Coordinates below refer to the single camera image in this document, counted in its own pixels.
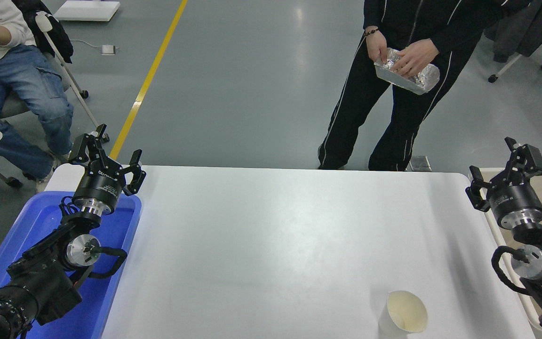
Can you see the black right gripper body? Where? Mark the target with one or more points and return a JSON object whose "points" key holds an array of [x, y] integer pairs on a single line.
{"points": [[518, 200]]}

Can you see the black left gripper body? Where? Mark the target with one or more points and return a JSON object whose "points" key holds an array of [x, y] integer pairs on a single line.
{"points": [[99, 188]]}

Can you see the white paper cup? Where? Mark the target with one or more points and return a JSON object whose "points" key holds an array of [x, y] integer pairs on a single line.
{"points": [[405, 313]]}

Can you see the silver foil tray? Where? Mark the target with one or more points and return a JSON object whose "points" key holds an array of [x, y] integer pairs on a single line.
{"points": [[405, 82]]}

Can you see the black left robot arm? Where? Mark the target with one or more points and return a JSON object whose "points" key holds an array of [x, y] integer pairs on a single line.
{"points": [[40, 282]]}

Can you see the standing person's left hand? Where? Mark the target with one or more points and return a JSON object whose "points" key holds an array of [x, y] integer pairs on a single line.
{"points": [[414, 56]]}

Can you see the standing person's right hand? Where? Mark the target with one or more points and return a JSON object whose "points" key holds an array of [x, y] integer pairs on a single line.
{"points": [[377, 47]]}

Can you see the blue plastic tray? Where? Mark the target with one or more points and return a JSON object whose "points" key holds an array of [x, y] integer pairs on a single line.
{"points": [[111, 226]]}

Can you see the silver floor socket plate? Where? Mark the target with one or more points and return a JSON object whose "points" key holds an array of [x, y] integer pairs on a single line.
{"points": [[420, 163]]}

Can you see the white office chair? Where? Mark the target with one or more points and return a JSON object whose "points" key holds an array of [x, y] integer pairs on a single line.
{"points": [[64, 66]]}

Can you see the seated person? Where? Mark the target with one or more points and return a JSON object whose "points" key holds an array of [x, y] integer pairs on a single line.
{"points": [[12, 89]]}

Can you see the white power adapter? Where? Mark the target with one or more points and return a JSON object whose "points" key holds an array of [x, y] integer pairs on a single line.
{"points": [[108, 49]]}

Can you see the standing person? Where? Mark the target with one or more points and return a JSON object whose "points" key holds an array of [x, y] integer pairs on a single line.
{"points": [[393, 122]]}

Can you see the black jacket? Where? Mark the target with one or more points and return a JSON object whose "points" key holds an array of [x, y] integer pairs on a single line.
{"points": [[57, 35]]}

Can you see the grey jacket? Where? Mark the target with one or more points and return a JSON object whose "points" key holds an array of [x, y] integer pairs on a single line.
{"points": [[525, 28]]}

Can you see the flat white board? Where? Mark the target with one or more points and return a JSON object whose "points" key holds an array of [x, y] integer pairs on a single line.
{"points": [[87, 9]]}

